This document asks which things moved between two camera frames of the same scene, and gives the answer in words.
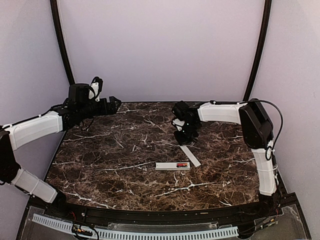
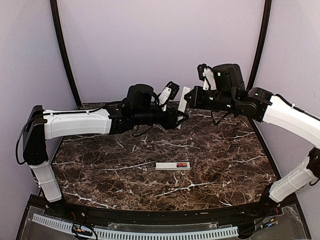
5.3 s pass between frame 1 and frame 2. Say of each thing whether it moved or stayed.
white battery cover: moved
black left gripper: moved
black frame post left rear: stayed
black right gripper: moved
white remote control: stayed
